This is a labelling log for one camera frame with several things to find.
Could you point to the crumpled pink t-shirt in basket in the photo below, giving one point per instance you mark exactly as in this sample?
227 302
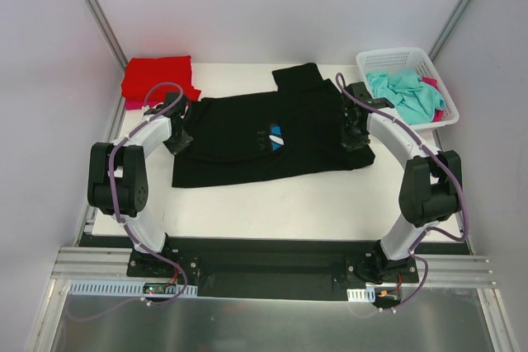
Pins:
433 82

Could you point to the white plastic basket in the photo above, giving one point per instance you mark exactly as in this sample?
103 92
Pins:
397 59

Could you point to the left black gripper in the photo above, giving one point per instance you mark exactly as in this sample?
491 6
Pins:
180 143

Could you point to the white cable duct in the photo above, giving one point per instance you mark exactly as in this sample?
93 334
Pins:
112 288
360 295

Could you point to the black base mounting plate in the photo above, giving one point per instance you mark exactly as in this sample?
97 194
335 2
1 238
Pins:
273 269

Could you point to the left white cable duct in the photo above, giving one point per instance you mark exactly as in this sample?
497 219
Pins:
112 288

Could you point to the folded pink t-shirt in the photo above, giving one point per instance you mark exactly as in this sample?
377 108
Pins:
133 105

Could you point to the black daisy print t-shirt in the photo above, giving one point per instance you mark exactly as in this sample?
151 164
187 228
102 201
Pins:
292 131

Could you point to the folded red t-shirt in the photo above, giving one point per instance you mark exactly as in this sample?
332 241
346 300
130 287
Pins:
142 74

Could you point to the aluminium front rail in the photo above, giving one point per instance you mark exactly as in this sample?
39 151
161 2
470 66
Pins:
444 271

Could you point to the right white cable duct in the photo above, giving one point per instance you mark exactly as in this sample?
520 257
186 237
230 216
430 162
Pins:
360 295

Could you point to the right aluminium frame post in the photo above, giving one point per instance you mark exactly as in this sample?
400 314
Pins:
448 28

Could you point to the crumpled teal t-shirt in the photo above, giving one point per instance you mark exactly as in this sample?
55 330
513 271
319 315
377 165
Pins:
416 101

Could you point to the aluminium frame post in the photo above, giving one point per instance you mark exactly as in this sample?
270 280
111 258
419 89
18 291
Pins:
107 32
448 28

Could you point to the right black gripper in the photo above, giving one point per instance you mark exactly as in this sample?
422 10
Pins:
354 138

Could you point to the left aluminium frame post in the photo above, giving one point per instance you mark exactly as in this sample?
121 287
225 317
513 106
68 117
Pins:
107 32

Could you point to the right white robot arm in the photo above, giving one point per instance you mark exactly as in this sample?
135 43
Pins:
431 189

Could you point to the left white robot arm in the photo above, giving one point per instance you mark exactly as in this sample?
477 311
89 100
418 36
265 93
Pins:
117 182

